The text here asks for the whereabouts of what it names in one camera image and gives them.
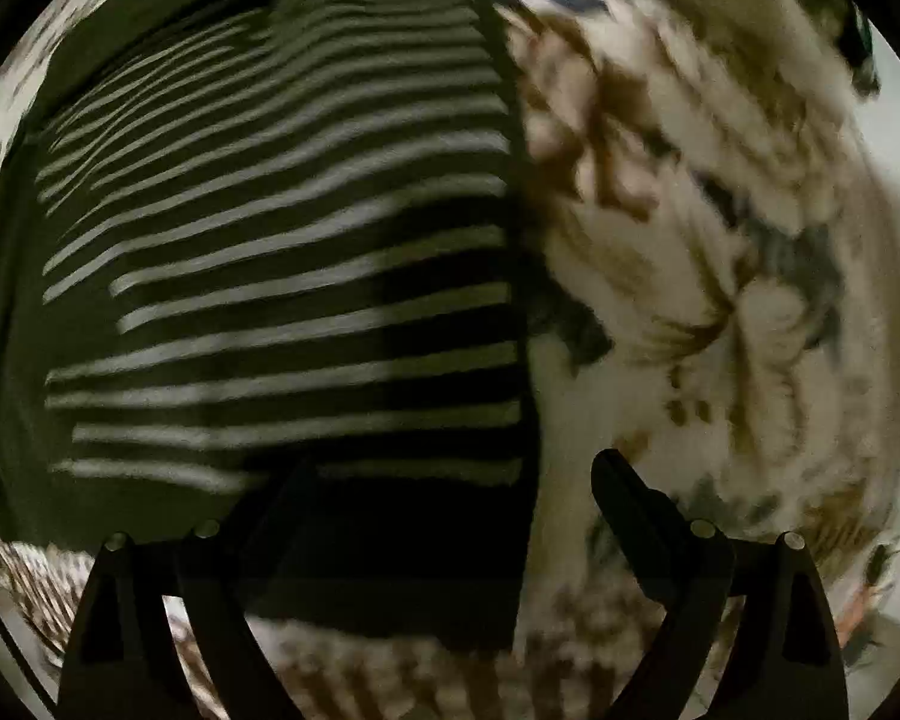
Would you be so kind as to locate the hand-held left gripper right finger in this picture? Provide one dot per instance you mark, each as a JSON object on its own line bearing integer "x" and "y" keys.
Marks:
{"x": 630, "y": 510}

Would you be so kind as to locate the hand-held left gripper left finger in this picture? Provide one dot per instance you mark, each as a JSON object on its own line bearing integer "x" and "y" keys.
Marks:
{"x": 274, "y": 521}

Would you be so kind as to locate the floral printed blanket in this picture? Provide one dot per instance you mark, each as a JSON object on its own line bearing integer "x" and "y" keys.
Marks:
{"x": 712, "y": 277}

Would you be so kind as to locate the black white striped garment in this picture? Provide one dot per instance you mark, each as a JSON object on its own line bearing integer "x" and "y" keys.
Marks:
{"x": 285, "y": 300}

